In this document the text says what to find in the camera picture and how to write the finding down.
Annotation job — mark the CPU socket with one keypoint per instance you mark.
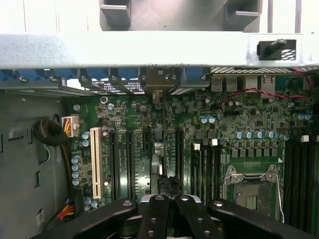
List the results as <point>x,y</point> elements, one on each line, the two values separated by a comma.
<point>249,199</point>

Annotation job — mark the black open PC case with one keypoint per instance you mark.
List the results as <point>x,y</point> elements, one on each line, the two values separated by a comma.
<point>149,49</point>

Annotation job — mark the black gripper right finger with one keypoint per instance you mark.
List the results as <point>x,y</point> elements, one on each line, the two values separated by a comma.
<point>197,221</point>

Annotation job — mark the green Dell motherboard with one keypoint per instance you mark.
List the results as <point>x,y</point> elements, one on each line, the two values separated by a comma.
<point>224,119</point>

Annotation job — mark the white PCI slot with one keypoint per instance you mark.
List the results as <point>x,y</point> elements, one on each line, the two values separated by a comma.
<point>96,161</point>

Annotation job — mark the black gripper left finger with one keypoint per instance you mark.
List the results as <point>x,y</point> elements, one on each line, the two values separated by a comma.
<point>155,221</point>

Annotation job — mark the white power connector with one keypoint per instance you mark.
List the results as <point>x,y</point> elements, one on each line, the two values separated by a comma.
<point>72,124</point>

